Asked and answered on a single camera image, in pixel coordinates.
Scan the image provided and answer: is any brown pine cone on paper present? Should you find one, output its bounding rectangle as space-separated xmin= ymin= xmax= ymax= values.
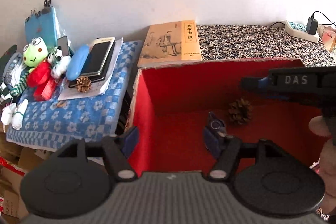
xmin=76 ymin=76 xmax=91 ymax=93

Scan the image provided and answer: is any small mirror phone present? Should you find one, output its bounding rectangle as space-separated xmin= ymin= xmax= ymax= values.
xmin=57 ymin=36 xmax=70 ymax=56

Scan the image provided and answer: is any yellow illustrated book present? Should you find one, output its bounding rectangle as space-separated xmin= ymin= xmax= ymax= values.
xmin=137 ymin=20 xmax=202 ymax=68

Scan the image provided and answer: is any paper shopping bag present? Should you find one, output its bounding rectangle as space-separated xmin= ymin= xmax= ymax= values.
xmin=317 ymin=25 xmax=336 ymax=53

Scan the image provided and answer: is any green frog plush toy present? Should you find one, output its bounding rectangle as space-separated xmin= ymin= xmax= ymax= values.
xmin=23 ymin=37 xmax=48 ymax=68

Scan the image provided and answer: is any blue floral cloth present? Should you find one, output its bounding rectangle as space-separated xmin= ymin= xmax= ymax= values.
xmin=6 ymin=40 xmax=143 ymax=151

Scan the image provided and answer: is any black white patterned tablecloth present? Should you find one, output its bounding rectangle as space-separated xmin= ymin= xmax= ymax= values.
xmin=197 ymin=24 xmax=335 ymax=67

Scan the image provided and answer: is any blue notebook with clips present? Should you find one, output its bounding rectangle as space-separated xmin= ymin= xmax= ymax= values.
xmin=25 ymin=0 xmax=58 ymax=50

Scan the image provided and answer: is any white panda plush toy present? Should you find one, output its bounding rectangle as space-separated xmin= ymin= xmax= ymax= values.
xmin=47 ymin=46 xmax=71 ymax=79

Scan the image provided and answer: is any brown pine cone in box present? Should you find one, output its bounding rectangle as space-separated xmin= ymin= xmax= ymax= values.
xmin=228 ymin=98 xmax=253 ymax=125

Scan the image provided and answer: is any red cardboard box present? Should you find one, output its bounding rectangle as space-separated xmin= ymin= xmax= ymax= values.
xmin=128 ymin=59 xmax=326 ymax=173

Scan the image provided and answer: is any blue glasses case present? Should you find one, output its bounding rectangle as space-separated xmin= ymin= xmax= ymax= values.
xmin=66 ymin=44 xmax=90 ymax=81

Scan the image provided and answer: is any cardboard boxes stack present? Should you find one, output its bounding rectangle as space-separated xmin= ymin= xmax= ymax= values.
xmin=1 ymin=123 xmax=52 ymax=220

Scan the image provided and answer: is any black charger with cable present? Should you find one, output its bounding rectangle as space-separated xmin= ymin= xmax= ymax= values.
xmin=306 ymin=11 xmax=335 ymax=35

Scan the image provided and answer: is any small dark round gadget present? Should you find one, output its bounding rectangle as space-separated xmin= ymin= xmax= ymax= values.
xmin=206 ymin=112 xmax=227 ymax=138

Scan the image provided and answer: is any black tablet under phone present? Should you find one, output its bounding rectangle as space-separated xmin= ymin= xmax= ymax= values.
xmin=68 ymin=43 xmax=115 ymax=88

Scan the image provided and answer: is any black smartphone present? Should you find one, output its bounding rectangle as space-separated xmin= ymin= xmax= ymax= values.
xmin=80 ymin=37 xmax=115 ymax=77

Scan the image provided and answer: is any white paper sheet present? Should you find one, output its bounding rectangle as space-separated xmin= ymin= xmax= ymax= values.
xmin=58 ymin=38 xmax=123 ymax=101

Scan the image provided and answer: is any person's hand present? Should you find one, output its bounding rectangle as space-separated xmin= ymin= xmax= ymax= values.
xmin=309 ymin=116 xmax=335 ymax=198

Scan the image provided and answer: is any white power strip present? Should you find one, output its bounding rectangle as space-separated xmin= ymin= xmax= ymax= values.
xmin=284 ymin=20 xmax=321 ymax=43

